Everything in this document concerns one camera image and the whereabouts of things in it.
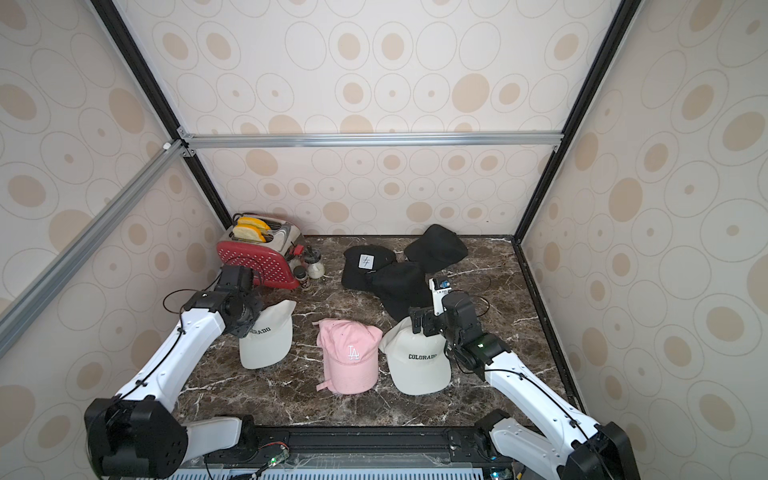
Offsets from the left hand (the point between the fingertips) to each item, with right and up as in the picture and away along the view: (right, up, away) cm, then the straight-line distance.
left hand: (263, 307), depth 83 cm
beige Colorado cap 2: (+43, -16, +1) cm, 46 cm away
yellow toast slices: (-9, +23, +11) cm, 27 cm away
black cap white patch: (+24, +12, +23) cm, 36 cm away
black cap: (+53, +18, +31) cm, 64 cm away
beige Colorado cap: (+1, -10, +3) cm, 10 cm away
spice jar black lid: (+5, +10, +17) cm, 20 cm away
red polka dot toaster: (-2, +14, +11) cm, 17 cm away
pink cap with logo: (+24, -12, -3) cm, 27 cm away
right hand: (+44, 0, -2) cm, 44 cm away
